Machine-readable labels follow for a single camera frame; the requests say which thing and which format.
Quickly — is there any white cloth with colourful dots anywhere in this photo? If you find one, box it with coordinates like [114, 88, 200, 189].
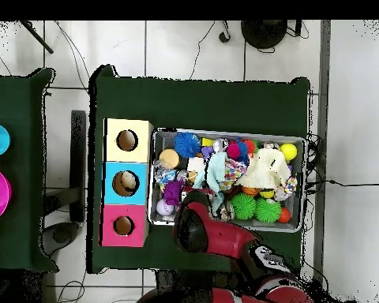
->
[219, 157, 248, 192]

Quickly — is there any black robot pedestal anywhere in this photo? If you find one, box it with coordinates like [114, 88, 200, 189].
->
[154, 269, 216, 297]

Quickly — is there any purple spiky monster toy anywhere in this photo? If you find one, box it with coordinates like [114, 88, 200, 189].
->
[162, 178, 186, 206]

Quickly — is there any orange smooth ball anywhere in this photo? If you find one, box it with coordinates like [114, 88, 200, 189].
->
[277, 207, 292, 224]

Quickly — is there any mint green waffle cloth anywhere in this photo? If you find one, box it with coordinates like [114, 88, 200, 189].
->
[193, 152, 228, 219]

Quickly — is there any silver wire mesh bin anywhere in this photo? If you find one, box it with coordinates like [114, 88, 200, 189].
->
[147, 127, 308, 234]

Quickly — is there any tan toy burger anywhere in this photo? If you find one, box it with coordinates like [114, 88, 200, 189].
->
[158, 148, 181, 170]

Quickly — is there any yellow smooth ball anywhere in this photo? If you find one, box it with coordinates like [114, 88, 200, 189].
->
[279, 142, 298, 162]

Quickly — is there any blue spiky rubber ball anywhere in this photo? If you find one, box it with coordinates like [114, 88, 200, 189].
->
[173, 131, 201, 159]

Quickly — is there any grey round stand foot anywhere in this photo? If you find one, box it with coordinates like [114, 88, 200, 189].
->
[42, 222, 81, 256]

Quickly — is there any black round stand base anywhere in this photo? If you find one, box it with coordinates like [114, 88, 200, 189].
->
[240, 20, 288, 51]

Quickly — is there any black slanted rod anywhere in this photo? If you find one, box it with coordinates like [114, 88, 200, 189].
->
[20, 20, 54, 54]

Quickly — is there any crushed clear plastic bottle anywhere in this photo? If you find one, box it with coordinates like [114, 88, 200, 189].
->
[153, 166, 178, 187]

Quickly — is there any wooden box with three holes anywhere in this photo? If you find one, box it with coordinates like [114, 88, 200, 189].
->
[99, 118, 155, 249]

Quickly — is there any black upright stand bar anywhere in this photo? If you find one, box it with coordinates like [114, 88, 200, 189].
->
[69, 110, 87, 223]

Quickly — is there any black cable with plug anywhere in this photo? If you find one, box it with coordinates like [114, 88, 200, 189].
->
[306, 178, 379, 188]

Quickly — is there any cream waffle cloth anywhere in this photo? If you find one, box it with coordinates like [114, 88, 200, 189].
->
[235, 147, 291, 190]

